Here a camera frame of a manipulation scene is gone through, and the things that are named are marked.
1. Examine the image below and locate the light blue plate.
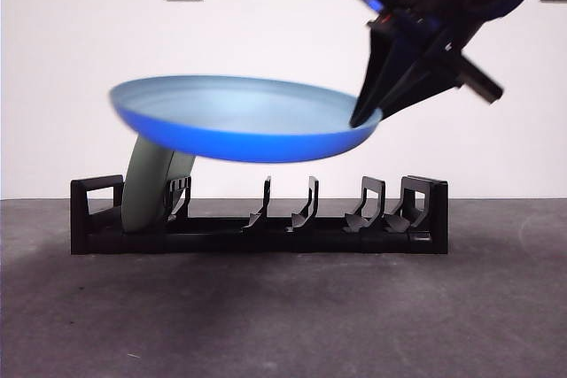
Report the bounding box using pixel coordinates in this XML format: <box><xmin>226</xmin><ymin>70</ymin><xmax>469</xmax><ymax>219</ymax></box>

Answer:
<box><xmin>108</xmin><ymin>74</ymin><xmax>383</xmax><ymax>165</ymax></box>

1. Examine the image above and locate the pale green plate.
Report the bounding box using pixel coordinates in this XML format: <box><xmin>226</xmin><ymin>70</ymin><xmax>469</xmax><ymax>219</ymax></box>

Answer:
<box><xmin>120</xmin><ymin>135</ymin><xmax>196</xmax><ymax>234</ymax></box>

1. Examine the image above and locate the black plastic plate rack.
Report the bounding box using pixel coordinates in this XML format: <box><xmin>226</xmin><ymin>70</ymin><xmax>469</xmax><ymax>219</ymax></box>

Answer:
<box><xmin>69</xmin><ymin>174</ymin><xmax>448</xmax><ymax>257</ymax></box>

